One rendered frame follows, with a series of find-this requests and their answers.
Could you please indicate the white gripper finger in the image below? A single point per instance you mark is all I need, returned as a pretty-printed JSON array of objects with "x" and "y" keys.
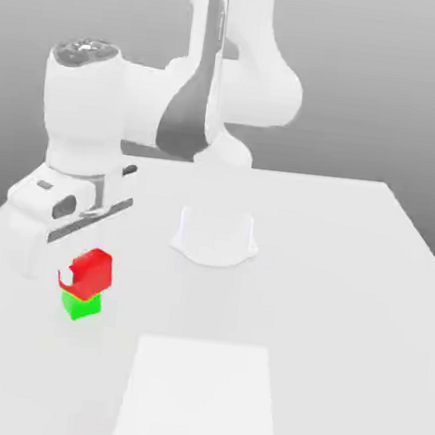
[{"x": 68, "y": 276}]

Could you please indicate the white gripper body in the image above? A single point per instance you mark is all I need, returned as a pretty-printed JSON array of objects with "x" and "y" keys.
[{"x": 67, "y": 241}]

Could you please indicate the small red cube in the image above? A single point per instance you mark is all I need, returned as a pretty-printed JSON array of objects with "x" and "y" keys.
[{"x": 94, "y": 272}]

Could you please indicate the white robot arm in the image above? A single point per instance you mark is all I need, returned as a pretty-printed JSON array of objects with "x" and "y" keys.
[{"x": 85, "y": 105}]

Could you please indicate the small green cube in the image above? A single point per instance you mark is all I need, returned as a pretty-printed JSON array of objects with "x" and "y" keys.
[{"x": 79, "y": 307}]

